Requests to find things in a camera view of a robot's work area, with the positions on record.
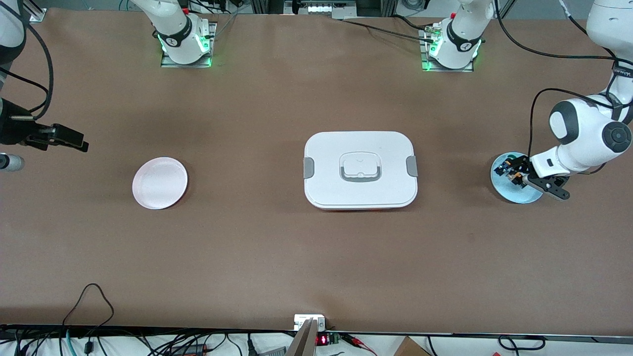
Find white mounting bracket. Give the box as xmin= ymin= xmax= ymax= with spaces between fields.
xmin=294 ymin=314 xmax=326 ymax=331

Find black table edge rail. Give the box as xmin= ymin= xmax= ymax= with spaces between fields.
xmin=0 ymin=324 xmax=633 ymax=343

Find light blue round plate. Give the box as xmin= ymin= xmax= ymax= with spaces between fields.
xmin=490 ymin=152 xmax=544 ymax=204

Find brown cardboard box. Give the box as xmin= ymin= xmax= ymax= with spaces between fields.
xmin=393 ymin=336 xmax=432 ymax=356

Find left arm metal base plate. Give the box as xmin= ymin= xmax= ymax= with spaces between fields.
xmin=420 ymin=27 xmax=475 ymax=73

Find aluminium frame profile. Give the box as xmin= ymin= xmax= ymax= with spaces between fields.
xmin=20 ymin=0 xmax=47 ymax=23

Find black coiled cable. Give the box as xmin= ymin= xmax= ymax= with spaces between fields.
xmin=498 ymin=335 xmax=546 ymax=351

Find lit control unit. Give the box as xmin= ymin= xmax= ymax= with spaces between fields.
xmin=284 ymin=0 xmax=357 ymax=19

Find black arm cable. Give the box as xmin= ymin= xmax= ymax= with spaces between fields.
xmin=495 ymin=0 xmax=633 ymax=176
xmin=0 ymin=22 xmax=54 ymax=118

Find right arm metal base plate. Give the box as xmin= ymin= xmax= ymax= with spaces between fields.
xmin=161 ymin=22 xmax=217 ymax=68

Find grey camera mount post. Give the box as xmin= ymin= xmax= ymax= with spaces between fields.
xmin=286 ymin=319 xmax=318 ymax=356

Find black cable on table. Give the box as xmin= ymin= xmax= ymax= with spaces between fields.
xmin=340 ymin=15 xmax=438 ymax=41

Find black power adapter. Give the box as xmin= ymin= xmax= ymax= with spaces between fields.
xmin=171 ymin=343 xmax=208 ymax=356

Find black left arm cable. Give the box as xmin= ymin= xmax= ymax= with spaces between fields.
xmin=495 ymin=0 xmax=633 ymax=176

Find green push-button switch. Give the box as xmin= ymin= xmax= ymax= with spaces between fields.
xmin=495 ymin=154 xmax=517 ymax=177

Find red clip wires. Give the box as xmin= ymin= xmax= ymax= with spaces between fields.
xmin=341 ymin=334 xmax=377 ymax=356

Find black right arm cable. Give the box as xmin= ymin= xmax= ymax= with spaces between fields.
xmin=0 ymin=22 xmax=54 ymax=118

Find white lidded container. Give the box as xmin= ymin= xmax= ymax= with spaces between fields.
xmin=303 ymin=131 xmax=419 ymax=212

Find pink round plate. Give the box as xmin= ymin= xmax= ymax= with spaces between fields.
xmin=132 ymin=157 xmax=188 ymax=210

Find thin black looped cable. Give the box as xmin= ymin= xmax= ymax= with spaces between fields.
xmin=62 ymin=283 xmax=115 ymax=328

